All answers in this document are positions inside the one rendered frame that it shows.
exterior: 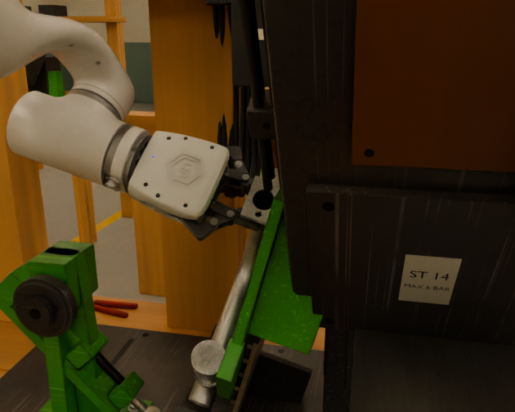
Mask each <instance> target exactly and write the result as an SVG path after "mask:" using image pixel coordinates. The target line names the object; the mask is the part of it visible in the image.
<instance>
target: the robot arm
mask: <svg viewBox="0 0 515 412"><path fill-rule="evenodd" d="M48 53H50V54H52V55H53V56H55V57H56V58H57V59H58V60H59V61H60V62H61V63H62V64H63V65H64V67H65V68H66V69H67V70H68V71H69V73H70V74H71V76H72V78H73V80H74V85H73V87H72V89H71V90H70V91H69V93H68V94H67V95H65V96H61V97H54V96H50V95H48V94H45V93H42V92H38V91H32V92H28V93H26V94H25V95H23V96H22V97H21V98H20V99H19V100H18V101H17V102H16V104H15V106H14V107H13V109H12V111H11V114H10V116H9V119H8V122H7V144H8V145H9V147H10V149H11V150H12V151H13V152H14V153H15V154H17V155H21V156H23V157H25V158H28V159H32V160H34V161H37V162H39V163H43V164H46V165H47V166H50V167H53V168H56V169H59V170H61V171H63V172H67V173H70V174H72V175H75V176H77V177H81V178H83V179H86V180H88V181H92V182H95V183H96V184H99V185H102V186H105V187H108V188H110V189H111V190H115V191H121V192H123V193H125V194H127V193H129V195H130V196H131V197H132V198H133V199H135V200H136V201H137V202H139V203H141V204H143V205H145V206H146V207H147V208H150V209H152V210H154V211H156V212H157V213H160V214H162V215H164V216H165V217H168V218H170V219H172V220H174V221H176V222H180V223H181V224H184V225H185V226H186V228H187V229H188V230H189V231H190V232H191V234H192V235H193V236H194V237H195V238H196V239H197V240H198V241H202V240H204V239H205V238H206V237H208V236H209V235H211V234H212V233H213V232H214V231H216V230H218V229H221V228H223V227H225V226H232V225H234V224H236V225H239V226H242V227H245V228H248V229H250V230H252V231H259V230H261V231H264V230H265V226H266V225H263V224H261V223H258V222H254V221H251V220H249V219H246V218H243V217H241V216H240V213H241V211H242V208H237V209H234V208H230V207H228V206H226V205H225V204H221V203H219V202H217V198H218V196H219V194H220V192H221V190H222V187H223V185H225V186H231V187H234V188H237V189H241V190H244V191H247V195H248V193H249V190H250V188H251V185H252V184H253V180H254V179H252V178H250V177H251V176H250V174H249V173H248V172H247V170H246V168H245V166H244V164H243V161H242V154H241V149H240V148H239V147H238V146H230V147H224V146H220V145H218V144H216V143H213V142H210V141H205V140H202V139H199V138H195V137H190V136H186V135H182V134H178V133H173V132H161V131H156V132H155V133H154V135H153V136H151V135H150V133H149V131H148V130H145V129H144V128H139V127H137V126H134V125H131V124H130V123H125V122H124V120H125V119H126V118H127V116H128V114H129V112H130V110H131V108H132V106H133V103H134V100H135V91H134V87H133V85H132V82H131V79H130V78H129V77H128V74H127V72H126V70H125V69H124V67H123V66H122V65H121V63H120V61H119V59H118V58H117V56H116V55H115V54H114V52H113V51H112V49H111V48H110V46H109V45H108V44H107V43H106V41H105V40H104V39H103V38H102V37H101V36H100V35H99V34H98V33H97V32H96V31H94V30H93V29H91V28H89V27H87V26H86V25H84V24H82V23H79V22H77V21H75V20H71V19H67V18H64V17H59V16H49V15H43V14H38V13H35V12H32V11H30V10H28V9H27V8H26V7H25V6H23V4H22V3H21V2H20V0H0V78H4V77H6V76H8V75H10V74H13V73H15V72H16V71H17V70H19V69H21V68H23V67H24V66H26V65H27V64H29V63H30V62H32V61H34V60H36V59H38V58H39V57H41V56H44V55H46V54H48ZM228 160H230V161H231V162H232V164H233V168H229V167H228V164H227V163H228ZM209 217H211V218H210V219H209ZM208 219H209V220H208Z"/></svg>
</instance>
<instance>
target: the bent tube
mask: <svg viewBox="0 0 515 412"><path fill-rule="evenodd" d="M272 186H273V189H272V190H271V191H265V190H264V189H263V182H262V177H259V176H255V178H254V180H253V184H252V185H251V188H250V190H249V193H248V196H247V199H246V200H245V203H244V206H243V208H242V211H241V213H240V216H241V217H243V218H246V219H249V220H251V221H254V222H258V223H261V224H263V225H266V222H267V218H268V216H269V212H270V210H271V205H272V201H273V199H274V198H275V196H276V194H277V192H278V191H279V189H280V183H279V182H275V181H272ZM256 214H258V215H260V217H256ZM263 232H264V231H261V230H259V231H252V230H250V229H249V234H248V238H247V241H246V245H245V248H244V253H243V256H242V258H241V262H240V266H239V269H238V271H237V274H236V277H235V280H234V283H233V285H232V287H231V291H230V293H229V296H228V298H227V300H226V304H225V306H224V308H223V311H222V314H221V316H220V319H219V321H218V323H217V327H216V329H215V331H214V334H213V337H212V340H213V341H216V342H218V343H220V344H221V345H222V346H223V348H224V350H225V351H226V348H227V345H228V342H229V341H230V338H233V337H234V333H235V328H236V326H237V322H238V319H239V317H240V312H241V308H242V306H243V302H244V297H245V294H246V292H247V288H248V286H249V281H250V277H251V275H252V271H253V267H254V263H255V261H256V257H257V255H258V250H259V247H260V243H261V241H262V236H263ZM216 393H217V387H214V388H205V387H201V386H200V385H199V384H198V383H197V382H196V380H195V384H194V386H193V388H192V390H191V393H190V396H189V399H188V400H189V401H191V402H193V403H195V404H196V405H200V406H203V407H205V408H209V409H211V406H212V404H213V400H214V398H215V396H216Z"/></svg>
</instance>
